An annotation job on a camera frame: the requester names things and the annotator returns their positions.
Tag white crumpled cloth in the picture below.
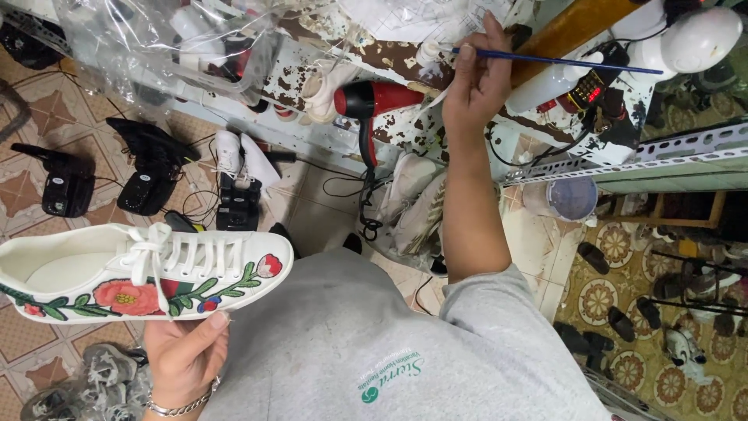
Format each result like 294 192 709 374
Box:
300 61 361 127

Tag clear plastic cup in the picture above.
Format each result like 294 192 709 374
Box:
522 175 599 223

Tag clear plastic bag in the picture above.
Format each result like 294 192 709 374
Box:
53 0 351 115

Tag plain white sneaker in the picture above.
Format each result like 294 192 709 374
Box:
213 129 282 189

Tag white slotted angle rail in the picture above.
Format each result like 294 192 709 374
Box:
501 122 748 188

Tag silver chain bracelet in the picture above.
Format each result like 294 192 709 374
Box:
146 376 222 418

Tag wooden stool frame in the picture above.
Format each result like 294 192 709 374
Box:
601 189 729 230

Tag black sandal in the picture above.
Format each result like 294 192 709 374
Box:
635 296 663 331
607 305 637 343
577 241 612 276

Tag red black hair dryer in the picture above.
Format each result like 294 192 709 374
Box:
333 81 426 172

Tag black and white sneaker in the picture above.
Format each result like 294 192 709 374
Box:
663 326 708 367

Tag person's left hand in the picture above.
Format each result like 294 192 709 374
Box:
143 310 231 405

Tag grey t-shirt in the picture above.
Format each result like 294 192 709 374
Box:
198 248 612 421

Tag brown wooden pole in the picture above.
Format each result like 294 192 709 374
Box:
511 0 644 90

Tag black device with red display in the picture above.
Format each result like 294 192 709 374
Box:
556 42 632 115

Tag white squeeze bottle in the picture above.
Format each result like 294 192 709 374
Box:
506 51 606 115

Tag black metal rack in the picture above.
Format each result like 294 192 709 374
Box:
650 248 748 320

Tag blue thin paintbrush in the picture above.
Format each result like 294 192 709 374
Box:
449 46 665 76

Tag person's right hand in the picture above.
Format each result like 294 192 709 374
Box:
442 11 514 150

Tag white paper sheet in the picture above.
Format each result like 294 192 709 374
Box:
339 0 516 45

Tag pile of grey sneakers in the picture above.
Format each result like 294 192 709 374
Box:
20 343 150 421

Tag small white paint bottle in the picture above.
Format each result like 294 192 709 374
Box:
415 41 455 69

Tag bag of white sneakers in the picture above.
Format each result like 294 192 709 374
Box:
356 152 450 277

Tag black yellow plug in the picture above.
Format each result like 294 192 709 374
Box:
163 210 206 234

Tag white mannequin head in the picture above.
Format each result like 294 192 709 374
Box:
610 0 744 83

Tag black shoe dryer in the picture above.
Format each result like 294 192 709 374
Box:
106 117 201 218
215 174 263 232
11 143 97 219

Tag black hair dryer cable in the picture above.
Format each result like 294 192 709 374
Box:
355 166 388 242

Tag white floral embroidered sneaker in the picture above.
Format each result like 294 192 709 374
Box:
0 222 295 325

